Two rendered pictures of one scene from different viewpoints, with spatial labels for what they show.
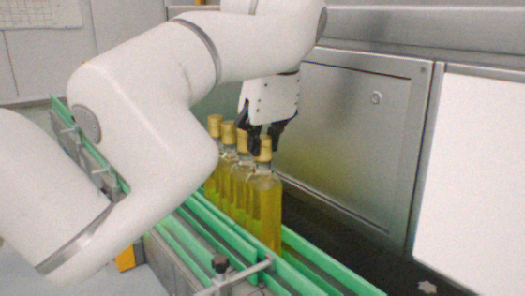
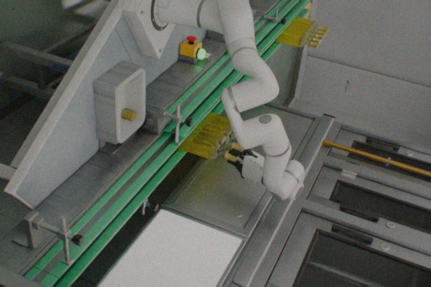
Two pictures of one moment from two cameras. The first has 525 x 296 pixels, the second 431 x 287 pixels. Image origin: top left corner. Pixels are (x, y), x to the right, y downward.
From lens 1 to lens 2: 128 cm
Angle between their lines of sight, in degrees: 4
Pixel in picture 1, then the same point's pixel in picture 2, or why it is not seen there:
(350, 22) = (276, 214)
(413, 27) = (264, 235)
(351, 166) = (208, 195)
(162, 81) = (269, 141)
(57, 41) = not seen: outside the picture
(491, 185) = (193, 243)
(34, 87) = not seen: outside the picture
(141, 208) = (238, 125)
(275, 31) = (276, 177)
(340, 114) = (235, 198)
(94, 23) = not seen: outside the picture
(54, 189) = (250, 104)
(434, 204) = (186, 223)
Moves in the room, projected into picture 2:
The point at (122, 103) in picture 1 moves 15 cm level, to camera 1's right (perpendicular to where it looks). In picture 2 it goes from (267, 131) to (251, 180)
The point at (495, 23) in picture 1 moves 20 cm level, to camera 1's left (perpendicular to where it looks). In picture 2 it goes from (255, 258) to (274, 200)
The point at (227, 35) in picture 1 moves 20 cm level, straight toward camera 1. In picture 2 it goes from (279, 161) to (265, 164)
